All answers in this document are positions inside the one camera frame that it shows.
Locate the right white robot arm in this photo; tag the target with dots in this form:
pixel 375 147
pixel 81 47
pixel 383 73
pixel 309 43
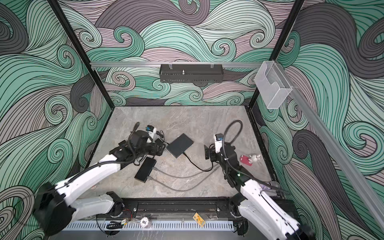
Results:
pixel 253 203

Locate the yellow tag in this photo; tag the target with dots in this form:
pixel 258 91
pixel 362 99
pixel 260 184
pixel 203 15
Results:
pixel 199 220

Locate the black corner frame post right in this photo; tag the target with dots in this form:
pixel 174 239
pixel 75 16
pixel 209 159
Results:
pixel 287 27

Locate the small black ribbed switch box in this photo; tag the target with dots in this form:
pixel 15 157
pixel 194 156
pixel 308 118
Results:
pixel 145 169

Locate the glittery microphone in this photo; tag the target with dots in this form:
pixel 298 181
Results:
pixel 270 186

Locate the clear plastic wall bin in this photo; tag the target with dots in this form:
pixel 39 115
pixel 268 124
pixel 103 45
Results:
pixel 272 83

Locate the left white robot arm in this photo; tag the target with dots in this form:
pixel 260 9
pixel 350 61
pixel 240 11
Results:
pixel 58 205

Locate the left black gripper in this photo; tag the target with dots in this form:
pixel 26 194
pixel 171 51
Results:
pixel 156 146

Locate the black perforated wall tray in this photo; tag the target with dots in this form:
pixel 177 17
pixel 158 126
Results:
pixel 196 74

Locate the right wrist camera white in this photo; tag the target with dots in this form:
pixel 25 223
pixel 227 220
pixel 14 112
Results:
pixel 218 142

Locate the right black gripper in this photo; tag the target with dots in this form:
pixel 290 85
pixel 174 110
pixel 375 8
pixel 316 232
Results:
pixel 213 154

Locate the black corner frame post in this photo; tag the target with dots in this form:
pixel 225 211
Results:
pixel 55 6
pixel 287 27

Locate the pink toy with white bunny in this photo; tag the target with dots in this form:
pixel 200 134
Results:
pixel 249 160

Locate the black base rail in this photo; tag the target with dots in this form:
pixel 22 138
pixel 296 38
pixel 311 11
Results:
pixel 221 207

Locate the black corner frame post left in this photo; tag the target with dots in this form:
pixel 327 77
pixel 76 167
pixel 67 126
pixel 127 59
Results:
pixel 55 6

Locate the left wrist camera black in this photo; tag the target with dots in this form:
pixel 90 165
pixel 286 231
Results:
pixel 152 132

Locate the large black switch box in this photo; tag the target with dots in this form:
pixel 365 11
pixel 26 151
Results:
pixel 180 145

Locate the aluminium wall rail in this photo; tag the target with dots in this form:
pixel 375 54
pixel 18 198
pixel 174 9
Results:
pixel 138 64

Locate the white slotted cable duct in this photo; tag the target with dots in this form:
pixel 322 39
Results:
pixel 155 226

